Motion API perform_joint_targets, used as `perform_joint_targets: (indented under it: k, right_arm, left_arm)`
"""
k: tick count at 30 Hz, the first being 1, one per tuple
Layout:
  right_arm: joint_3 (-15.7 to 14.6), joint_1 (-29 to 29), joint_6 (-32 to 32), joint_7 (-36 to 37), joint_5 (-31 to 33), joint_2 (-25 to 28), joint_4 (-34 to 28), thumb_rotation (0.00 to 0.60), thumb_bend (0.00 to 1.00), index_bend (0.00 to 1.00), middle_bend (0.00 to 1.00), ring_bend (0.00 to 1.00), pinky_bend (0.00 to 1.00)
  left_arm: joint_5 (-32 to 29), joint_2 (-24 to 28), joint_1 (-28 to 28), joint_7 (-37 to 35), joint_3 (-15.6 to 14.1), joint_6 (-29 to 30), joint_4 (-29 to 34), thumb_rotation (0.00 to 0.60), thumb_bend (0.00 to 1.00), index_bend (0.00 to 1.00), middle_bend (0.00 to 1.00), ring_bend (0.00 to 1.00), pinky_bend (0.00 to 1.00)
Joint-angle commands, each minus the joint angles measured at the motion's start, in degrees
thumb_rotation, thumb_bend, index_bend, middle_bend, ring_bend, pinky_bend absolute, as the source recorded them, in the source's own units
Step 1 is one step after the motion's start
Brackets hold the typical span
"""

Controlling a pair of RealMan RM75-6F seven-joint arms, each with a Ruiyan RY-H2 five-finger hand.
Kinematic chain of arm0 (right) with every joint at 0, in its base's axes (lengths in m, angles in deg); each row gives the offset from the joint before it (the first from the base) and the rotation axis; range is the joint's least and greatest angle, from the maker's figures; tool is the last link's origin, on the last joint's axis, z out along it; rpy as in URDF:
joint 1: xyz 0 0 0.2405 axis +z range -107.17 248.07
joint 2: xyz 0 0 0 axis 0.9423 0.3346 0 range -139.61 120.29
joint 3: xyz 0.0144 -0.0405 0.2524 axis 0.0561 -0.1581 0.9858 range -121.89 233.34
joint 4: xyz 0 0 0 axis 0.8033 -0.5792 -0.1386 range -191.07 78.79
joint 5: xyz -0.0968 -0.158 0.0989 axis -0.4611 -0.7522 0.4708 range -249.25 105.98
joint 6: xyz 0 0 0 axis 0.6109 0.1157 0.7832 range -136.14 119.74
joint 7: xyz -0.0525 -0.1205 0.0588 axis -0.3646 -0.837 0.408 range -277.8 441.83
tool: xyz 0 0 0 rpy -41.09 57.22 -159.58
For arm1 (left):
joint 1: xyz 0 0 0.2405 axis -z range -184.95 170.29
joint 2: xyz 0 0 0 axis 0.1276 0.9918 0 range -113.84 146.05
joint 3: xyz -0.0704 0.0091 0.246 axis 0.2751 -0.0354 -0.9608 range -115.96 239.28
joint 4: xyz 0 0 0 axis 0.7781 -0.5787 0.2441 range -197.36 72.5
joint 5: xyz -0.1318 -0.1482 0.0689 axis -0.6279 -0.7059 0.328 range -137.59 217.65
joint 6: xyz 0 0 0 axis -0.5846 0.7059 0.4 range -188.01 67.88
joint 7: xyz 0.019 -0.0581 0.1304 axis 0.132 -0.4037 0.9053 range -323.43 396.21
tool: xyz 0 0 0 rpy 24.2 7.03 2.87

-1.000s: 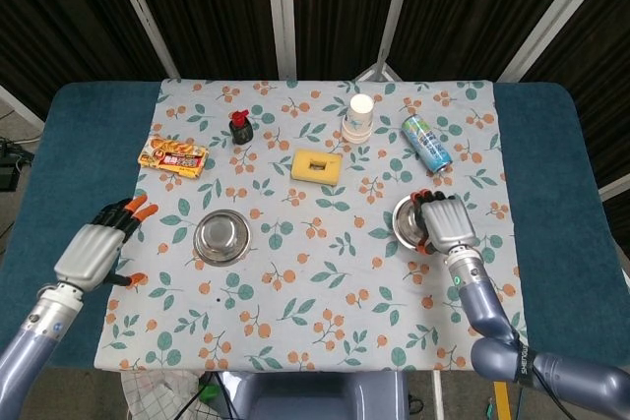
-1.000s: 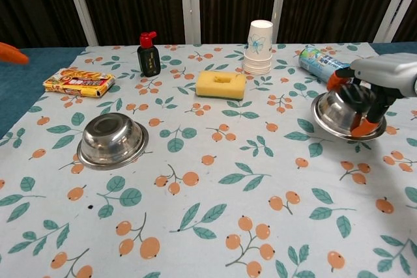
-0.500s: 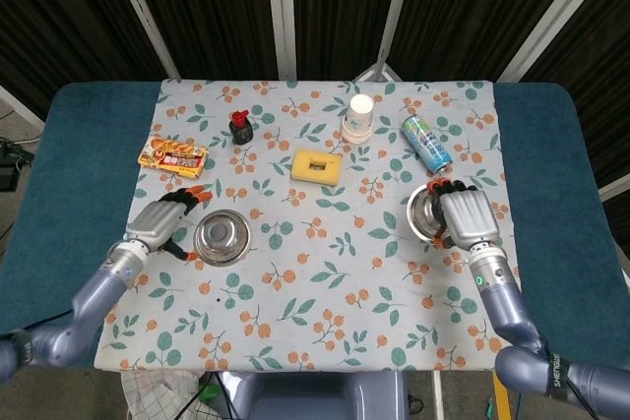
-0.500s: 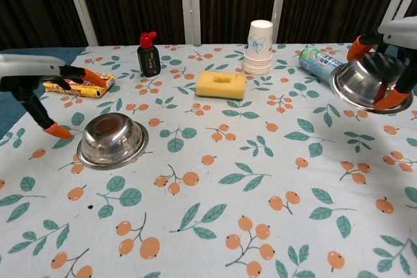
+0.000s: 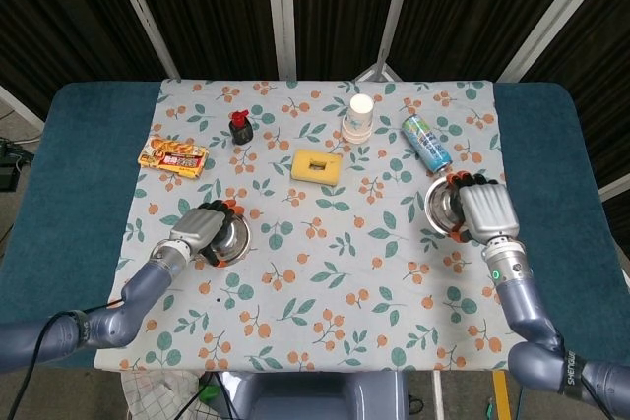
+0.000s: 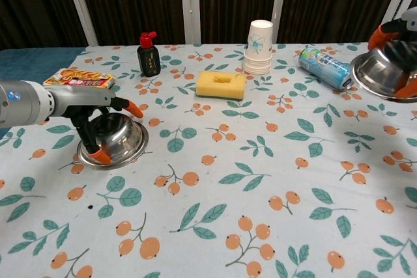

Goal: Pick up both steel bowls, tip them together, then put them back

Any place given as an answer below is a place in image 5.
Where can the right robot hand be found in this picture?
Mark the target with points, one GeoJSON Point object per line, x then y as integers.
{"type": "Point", "coordinates": [487, 211]}

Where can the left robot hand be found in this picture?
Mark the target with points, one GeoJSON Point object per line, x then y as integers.
{"type": "Point", "coordinates": [199, 228]}

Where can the metal bowl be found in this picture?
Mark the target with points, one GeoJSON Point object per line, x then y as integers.
{"type": "Point", "coordinates": [236, 238]}
{"type": "Point", "coordinates": [440, 206]}

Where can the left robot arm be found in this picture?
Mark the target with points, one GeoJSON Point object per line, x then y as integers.
{"type": "Point", "coordinates": [147, 282]}

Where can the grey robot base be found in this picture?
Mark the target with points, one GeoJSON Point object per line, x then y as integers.
{"type": "Point", "coordinates": [315, 395]}

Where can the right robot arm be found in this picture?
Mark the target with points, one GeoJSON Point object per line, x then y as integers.
{"type": "Point", "coordinates": [522, 302]}

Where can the yellow snack box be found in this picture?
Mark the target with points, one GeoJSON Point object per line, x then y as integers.
{"type": "Point", "coordinates": [172, 157]}

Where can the blue drink can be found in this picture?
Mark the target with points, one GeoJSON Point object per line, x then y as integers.
{"type": "Point", "coordinates": [425, 142]}

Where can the black bottle red cap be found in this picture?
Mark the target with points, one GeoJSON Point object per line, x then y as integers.
{"type": "Point", "coordinates": [242, 134]}

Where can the yellow sponge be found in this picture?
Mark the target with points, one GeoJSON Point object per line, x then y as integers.
{"type": "Point", "coordinates": [302, 166]}

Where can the floral tablecloth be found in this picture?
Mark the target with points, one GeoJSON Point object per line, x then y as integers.
{"type": "Point", "coordinates": [315, 292]}

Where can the teal table cover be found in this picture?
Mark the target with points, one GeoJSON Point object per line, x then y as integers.
{"type": "Point", "coordinates": [88, 144]}

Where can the stack of paper cups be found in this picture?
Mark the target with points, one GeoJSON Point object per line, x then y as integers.
{"type": "Point", "coordinates": [357, 120]}

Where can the white checked cloth bag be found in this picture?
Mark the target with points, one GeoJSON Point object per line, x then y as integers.
{"type": "Point", "coordinates": [147, 395]}

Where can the grey tripod stand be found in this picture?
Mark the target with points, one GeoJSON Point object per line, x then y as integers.
{"type": "Point", "coordinates": [379, 68]}

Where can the white table leg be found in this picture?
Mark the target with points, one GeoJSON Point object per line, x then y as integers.
{"type": "Point", "coordinates": [437, 395]}

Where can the black power strip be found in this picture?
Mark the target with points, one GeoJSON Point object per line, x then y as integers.
{"type": "Point", "coordinates": [10, 164]}

